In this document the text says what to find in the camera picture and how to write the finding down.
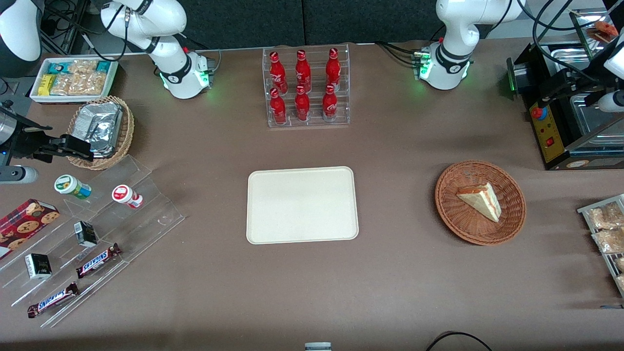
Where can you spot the clear snack bag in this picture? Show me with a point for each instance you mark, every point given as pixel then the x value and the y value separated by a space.
pixel 604 217
pixel 609 241
pixel 620 264
pixel 621 282

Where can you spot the triangular sandwich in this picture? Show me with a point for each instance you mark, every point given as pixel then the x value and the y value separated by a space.
pixel 482 201

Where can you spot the orange fried food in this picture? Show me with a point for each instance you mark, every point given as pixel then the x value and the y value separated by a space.
pixel 604 30

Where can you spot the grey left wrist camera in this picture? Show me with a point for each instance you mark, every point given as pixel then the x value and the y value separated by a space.
pixel 612 101

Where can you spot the white snack tray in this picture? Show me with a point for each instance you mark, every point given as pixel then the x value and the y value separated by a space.
pixel 35 92

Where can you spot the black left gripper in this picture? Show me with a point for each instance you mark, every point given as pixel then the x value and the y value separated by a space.
pixel 568 82

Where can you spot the green lid cup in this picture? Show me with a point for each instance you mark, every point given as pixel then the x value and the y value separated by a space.
pixel 68 185

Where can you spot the grey metal tray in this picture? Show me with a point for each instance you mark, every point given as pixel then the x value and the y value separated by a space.
pixel 587 210

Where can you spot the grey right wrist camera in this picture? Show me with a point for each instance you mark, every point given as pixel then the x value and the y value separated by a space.
pixel 19 174

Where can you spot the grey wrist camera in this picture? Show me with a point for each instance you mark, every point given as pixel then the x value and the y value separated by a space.
pixel 19 174
pixel 612 101

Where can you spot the brown wicker basket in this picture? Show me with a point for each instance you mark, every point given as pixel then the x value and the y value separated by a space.
pixel 463 224

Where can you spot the teal snack packet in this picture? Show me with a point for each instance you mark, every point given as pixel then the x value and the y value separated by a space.
pixel 103 66
pixel 57 67

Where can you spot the Snickers chocolate bar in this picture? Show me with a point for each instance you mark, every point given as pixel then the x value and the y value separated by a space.
pixel 52 300
pixel 97 261

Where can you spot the red cookie box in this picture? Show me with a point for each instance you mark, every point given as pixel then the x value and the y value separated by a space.
pixel 24 226

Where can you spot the light wicker basket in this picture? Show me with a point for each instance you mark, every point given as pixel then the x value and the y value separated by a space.
pixel 127 131

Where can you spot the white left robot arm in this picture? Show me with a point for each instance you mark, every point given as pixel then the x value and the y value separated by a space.
pixel 456 29

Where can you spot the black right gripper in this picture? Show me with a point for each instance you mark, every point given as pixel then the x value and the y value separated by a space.
pixel 24 143

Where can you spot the yellow snack packet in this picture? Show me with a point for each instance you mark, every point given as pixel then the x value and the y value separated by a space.
pixel 47 85

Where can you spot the clear cracker packet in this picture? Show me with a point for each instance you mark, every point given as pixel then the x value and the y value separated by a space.
pixel 83 66
pixel 78 84

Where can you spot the red cola bottle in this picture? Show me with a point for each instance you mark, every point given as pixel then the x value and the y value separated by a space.
pixel 303 73
pixel 330 105
pixel 333 69
pixel 278 109
pixel 278 75
pixel 302 106

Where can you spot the silver foil packets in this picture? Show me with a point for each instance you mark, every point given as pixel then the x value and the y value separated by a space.
pixel 97 127

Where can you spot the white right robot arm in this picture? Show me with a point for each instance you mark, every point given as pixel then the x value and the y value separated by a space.
pixel 165 19

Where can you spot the clear acrylic stepped display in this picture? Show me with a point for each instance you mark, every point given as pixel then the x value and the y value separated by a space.
pixel 146 219

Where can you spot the small black carton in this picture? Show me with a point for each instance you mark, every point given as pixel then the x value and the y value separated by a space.
pixel 86 234
pixel 38 266

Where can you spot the clear acrylic bottle rack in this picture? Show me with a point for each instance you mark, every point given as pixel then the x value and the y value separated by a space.
pixel 312 124

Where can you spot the cream plastic tray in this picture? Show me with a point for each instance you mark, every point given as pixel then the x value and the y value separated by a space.
pixel 302 204

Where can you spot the red lid cup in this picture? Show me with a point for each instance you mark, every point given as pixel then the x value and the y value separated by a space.
pixel 122 194

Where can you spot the black food warmer machine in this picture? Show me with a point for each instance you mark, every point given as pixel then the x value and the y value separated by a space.
pixel 548 141

